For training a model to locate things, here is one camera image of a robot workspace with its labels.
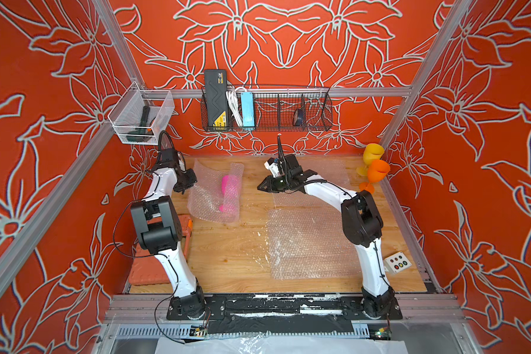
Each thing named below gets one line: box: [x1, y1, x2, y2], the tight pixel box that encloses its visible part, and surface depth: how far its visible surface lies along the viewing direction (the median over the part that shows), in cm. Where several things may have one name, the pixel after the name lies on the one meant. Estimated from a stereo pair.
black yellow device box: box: [204, 69, 228, 127], surface depth 89 cm
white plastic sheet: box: [154, 332, 409, 354], surface depth 69 cm
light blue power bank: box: [240, 91, 256, 128], surface depth 91 cm
